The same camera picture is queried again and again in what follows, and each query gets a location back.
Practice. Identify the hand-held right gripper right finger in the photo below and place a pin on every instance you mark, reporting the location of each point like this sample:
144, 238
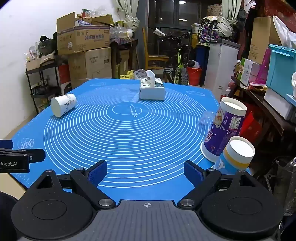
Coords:
191, 173

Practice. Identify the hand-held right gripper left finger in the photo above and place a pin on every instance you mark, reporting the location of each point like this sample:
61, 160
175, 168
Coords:
99, 173

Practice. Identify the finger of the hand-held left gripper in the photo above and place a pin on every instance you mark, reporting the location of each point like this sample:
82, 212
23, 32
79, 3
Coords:
37, 155
5, 144

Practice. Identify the white printed cup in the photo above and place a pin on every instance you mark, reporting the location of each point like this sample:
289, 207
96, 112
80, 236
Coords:
63, 104

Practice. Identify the yellow and blue paper cup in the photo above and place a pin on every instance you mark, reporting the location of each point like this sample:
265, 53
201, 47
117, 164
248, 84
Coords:
235, 155

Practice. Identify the clear plastic cup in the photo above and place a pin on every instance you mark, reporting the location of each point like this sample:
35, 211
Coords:
207, 122

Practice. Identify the purple paper cup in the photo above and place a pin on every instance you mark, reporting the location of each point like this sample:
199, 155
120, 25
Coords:
222, 129

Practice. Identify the blue silicone baking mat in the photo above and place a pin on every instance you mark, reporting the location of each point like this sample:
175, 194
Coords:
138, 139

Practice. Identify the black metal shelf rack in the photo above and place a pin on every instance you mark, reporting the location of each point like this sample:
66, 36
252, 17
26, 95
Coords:
42, 92

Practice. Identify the red bag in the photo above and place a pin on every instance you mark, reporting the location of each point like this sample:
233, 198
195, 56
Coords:
251, 127

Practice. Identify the white tissue box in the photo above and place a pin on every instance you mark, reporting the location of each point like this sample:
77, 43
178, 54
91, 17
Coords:
151, 90

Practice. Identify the red bucket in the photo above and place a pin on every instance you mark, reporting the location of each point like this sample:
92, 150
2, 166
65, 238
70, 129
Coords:
193, 76

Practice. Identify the dark wooden side table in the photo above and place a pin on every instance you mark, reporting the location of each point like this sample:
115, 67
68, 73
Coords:
266, 109

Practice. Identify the yellow plastic jug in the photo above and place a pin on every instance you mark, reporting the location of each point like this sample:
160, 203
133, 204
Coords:
128, 75

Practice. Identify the black bag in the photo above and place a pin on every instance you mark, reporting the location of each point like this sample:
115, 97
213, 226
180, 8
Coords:
46, 46

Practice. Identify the large brown cardboard box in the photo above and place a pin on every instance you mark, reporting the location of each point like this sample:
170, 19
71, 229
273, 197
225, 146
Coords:
92, 64

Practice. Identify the crumpled clear plastic bag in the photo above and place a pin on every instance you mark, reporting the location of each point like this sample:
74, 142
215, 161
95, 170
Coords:
140, 74

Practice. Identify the white chest freezer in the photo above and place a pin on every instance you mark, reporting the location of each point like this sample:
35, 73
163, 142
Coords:
219, 67

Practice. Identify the white flat box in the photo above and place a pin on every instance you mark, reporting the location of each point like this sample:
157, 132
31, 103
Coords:
277, 103

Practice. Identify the green and white box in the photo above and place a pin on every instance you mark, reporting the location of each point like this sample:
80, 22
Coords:
247, 70

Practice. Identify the black bicycle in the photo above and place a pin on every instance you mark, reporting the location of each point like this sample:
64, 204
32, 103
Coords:
180, 53

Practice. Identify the wooden chair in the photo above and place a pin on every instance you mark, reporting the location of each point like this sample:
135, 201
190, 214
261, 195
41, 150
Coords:
152, 58

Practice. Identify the open cardboard box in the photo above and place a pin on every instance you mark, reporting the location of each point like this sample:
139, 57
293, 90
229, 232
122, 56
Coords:
83, 39

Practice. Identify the pink box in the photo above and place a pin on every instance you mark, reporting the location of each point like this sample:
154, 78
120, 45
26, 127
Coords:
263, 67

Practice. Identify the light blue storage box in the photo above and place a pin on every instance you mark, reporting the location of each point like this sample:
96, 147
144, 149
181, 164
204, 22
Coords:
281, 69

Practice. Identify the floral cloth bag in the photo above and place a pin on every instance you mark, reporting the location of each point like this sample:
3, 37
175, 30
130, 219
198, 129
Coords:
208, 30

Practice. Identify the tall cardboard box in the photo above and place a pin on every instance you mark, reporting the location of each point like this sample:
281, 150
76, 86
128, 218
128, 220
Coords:
261, 39

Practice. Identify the pale curtain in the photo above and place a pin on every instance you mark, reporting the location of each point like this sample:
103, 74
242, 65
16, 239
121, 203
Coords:
128, 14

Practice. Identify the white plastic bag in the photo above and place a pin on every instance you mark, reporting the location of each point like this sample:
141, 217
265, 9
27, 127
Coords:
285, 32

